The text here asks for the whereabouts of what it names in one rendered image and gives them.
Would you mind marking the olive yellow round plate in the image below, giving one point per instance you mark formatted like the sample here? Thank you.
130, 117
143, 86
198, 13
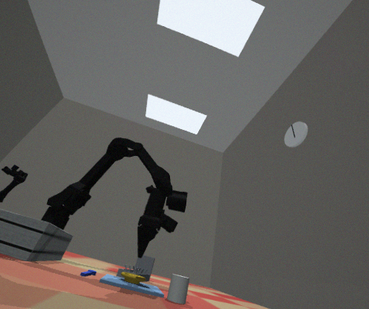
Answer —
132, 278

